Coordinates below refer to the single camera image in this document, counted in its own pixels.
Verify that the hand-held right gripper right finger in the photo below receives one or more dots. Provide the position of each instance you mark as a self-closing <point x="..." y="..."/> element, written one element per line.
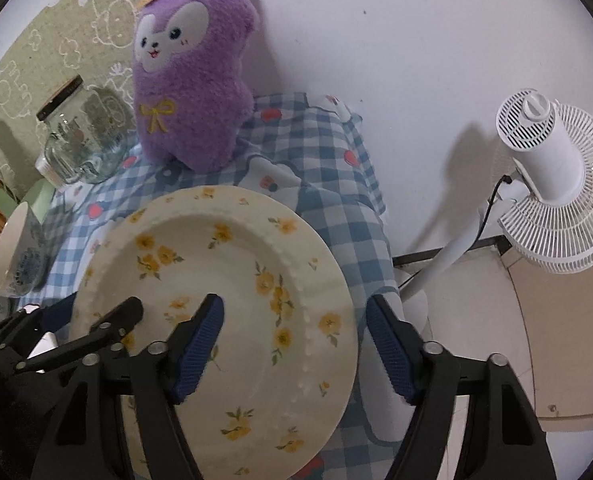
<point x="391" y="355"/>

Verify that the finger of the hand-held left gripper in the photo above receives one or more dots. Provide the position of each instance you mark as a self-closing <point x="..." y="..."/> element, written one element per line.
<point x="21" y="319"/>
<point x="124" y="314"/>

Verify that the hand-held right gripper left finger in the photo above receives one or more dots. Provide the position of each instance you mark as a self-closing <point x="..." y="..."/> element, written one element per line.
<point x="196" y="355"/>

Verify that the cream bowl blue floral print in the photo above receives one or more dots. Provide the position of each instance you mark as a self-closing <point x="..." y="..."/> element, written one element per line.
<point x="11" y="245"/>

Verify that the cream plate yellow floral print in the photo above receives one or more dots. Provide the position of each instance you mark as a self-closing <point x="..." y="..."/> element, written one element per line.
<point x="256" y="240"/>

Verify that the green desk fan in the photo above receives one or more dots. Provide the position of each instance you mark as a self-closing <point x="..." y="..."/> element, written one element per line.
<point x="39" y="199"/>

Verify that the blue checked tablecloth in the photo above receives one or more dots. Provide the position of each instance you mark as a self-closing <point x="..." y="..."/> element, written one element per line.
<point x="326" y="185"/>

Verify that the glass jar with dark lid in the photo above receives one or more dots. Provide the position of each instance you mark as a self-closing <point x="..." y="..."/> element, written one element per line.
<point x="86" y="135"/>

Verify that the purple plush toy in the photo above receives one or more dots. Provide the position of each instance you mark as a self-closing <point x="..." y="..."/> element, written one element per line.
<point x="191" y="110"/>

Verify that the white standing fan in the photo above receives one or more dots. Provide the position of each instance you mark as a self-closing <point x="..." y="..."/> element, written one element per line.
<point x="546" y="160"/>

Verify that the green printed wall cloth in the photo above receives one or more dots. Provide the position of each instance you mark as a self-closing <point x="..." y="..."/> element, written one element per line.
<point x="51" y="35"/>

